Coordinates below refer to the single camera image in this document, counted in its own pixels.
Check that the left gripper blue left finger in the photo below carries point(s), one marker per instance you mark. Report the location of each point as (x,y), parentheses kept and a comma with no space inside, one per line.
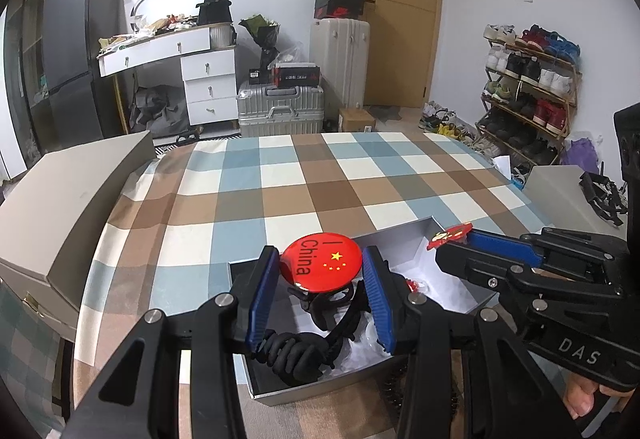
(254,284)

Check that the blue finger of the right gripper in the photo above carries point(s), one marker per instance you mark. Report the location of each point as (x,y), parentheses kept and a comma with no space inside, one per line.
(506,247)

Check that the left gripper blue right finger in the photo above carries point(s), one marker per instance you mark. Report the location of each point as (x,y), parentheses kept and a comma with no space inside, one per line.
(387,294)

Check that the black plastic hair claw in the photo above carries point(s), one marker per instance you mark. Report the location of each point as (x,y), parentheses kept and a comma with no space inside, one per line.
(337,313)

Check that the red gold emblem pin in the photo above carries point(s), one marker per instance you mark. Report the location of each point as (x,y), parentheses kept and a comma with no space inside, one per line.
(452,234)

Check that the red China round badge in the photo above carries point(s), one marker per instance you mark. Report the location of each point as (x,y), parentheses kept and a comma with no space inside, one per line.
(321,262)

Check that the person's right hand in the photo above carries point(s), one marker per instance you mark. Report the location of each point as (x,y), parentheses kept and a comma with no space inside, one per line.
(580,393)

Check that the checkered bed sheet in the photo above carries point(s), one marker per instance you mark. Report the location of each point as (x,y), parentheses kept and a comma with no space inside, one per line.
(182,219)

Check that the wooden shoe rack with shoes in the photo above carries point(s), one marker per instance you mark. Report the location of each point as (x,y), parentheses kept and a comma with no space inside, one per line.
(530,95)

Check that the small cardboard box on floor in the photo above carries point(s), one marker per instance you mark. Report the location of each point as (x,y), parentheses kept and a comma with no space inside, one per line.
(355,120)

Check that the silver aluminium suitcase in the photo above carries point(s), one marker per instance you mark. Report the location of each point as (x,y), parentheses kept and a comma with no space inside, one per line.
(266,110)

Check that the black red box on suitcase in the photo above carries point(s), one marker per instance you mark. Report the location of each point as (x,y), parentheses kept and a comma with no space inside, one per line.
(287,75)

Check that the grey bed footboard bench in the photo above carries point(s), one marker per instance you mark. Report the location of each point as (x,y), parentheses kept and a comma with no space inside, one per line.
(53,220)

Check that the white dressing desk with drawers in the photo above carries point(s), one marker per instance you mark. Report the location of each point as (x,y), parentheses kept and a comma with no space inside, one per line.
(200,59)

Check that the dark grey refrigerator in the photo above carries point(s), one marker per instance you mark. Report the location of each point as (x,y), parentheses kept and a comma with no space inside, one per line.
(83,103)

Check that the white upright suitcase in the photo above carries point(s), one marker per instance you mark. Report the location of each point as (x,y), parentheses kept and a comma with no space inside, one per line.
(340,47)

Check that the dark flower bouquet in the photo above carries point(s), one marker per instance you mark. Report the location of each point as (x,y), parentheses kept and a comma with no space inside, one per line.
(265,34)

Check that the black bag on desk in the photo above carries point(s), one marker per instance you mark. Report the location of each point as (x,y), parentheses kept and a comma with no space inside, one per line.
(214,12)

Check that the curved vanity mirror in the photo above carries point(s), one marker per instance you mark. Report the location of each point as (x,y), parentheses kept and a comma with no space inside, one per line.
(145,12)

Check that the wooden door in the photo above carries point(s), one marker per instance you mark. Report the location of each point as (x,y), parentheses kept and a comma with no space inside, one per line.
(403,46)

